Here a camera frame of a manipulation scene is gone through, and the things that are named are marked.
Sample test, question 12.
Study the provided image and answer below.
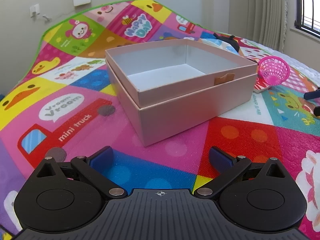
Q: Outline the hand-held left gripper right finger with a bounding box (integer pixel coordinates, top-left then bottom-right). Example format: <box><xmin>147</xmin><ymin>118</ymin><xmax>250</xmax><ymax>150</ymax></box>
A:
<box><xmin>194</xmin><ymin>146</ymin><xmax>286</xmax><ymax>197</ymax></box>

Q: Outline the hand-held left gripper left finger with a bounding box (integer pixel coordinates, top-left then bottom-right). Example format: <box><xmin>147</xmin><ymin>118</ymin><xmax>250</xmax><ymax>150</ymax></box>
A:
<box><xmin>37</xmin><ymin>146</ymin><xmax>126</xmax><ymax>197</ymax></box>

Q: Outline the pink plastic toy basket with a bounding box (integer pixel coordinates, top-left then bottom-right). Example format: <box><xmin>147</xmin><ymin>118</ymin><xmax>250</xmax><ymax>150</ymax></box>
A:
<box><xmin>257</xmin><ymin>56</ymin><xmax>290</xmax><ymax>85</ymax></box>

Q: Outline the red and white card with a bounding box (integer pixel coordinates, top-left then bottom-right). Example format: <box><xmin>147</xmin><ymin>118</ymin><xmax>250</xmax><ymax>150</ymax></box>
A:
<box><xmin>254</xmin><ymin>76</ymin><xmax>275</xmax><ymax>94</ymax></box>

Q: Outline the pink cardboard box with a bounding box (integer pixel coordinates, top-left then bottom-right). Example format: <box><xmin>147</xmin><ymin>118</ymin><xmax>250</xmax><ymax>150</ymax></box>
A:
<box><xmin>105</xmin><ymin>39</ymin><xmax>258</xmax><ymax>147</ymax></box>

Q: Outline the black plush toy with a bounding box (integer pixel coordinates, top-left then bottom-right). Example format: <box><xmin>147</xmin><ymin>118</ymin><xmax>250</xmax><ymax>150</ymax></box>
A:
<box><xmin>214</xmin><ymin>33</ymin><xmax>241</xmax><ymax>53</ymax></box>

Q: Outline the blue and white packet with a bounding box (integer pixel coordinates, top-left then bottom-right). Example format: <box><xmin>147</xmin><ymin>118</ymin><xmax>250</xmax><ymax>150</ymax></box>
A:
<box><xmin>200</xmin><ymin>37</ymin><xmax>233</xmax><ymax>53</ymax></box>

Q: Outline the colourful printed play mat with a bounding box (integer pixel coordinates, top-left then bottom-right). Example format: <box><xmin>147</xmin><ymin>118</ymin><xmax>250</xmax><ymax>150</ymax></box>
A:
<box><xmin>0</xmin><ymin>0</ymin><xmax>320</xmax><ymax>240</ymax></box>

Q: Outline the window with black bars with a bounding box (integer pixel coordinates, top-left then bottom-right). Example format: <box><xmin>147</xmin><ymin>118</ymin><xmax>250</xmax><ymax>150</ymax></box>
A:
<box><xmin>294</xmin><ymin>0</ymin><xmax>320</xmax><ymax>34</ymax></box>

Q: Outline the beige curtain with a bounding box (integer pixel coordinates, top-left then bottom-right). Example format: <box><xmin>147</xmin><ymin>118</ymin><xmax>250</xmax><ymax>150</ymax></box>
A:
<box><xmin>247</xmin><ymin>0</ymin><xmax>297</xmax><ymax>53</ymax></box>

